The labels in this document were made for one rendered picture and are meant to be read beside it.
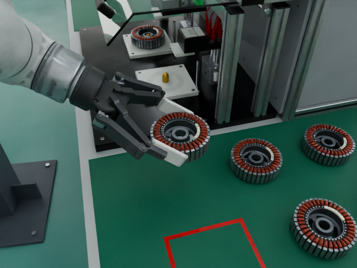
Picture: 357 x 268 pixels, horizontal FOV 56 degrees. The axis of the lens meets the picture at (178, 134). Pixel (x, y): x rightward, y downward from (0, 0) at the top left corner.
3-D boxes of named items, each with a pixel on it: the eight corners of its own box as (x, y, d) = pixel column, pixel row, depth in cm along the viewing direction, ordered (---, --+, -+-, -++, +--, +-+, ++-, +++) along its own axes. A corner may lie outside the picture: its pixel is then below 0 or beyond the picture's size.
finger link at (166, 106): (155, 108, 67) (156, 106, 67) (186, 123, 69) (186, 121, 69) (162, 98, 65) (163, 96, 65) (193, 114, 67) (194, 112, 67)
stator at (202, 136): (145, 161, 61) (144, 147, 58) (155, 121, 69) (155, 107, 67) (207, 167, 60) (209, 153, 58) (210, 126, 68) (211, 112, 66)
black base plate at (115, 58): (96, 152, 80) (94, 145, 78) (79, 33, 125) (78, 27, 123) (275, 118, 89) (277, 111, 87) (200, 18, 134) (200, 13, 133)
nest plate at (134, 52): (130, 59, 107) (129, 55, 106) (122, 38, 117) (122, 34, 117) (175, 52, 110) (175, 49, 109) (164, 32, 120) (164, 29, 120)
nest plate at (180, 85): (145, 104, 90) (144, 100, 89) (135, 74, 100) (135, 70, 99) (198, 95, 93) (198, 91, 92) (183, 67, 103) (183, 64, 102)
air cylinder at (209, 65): (209, 85, 96) (210, 68, 92) (201, 71, 101) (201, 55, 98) (225, 82, 97) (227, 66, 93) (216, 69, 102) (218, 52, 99)
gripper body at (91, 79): (78, 83, 63) (122, 106, 66) (61, 111, 57) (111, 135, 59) (91, 53, 58) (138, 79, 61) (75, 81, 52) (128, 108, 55)
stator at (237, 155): (236, 186, 72) (238, 175, 69) (224, 149, 80) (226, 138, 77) (286, 182, 73) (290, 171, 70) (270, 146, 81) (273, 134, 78)
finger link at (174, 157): (153, 137, 57) (152, 140, 56) (188, 155, 59) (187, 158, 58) (145, 147, 59) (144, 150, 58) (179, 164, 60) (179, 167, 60)
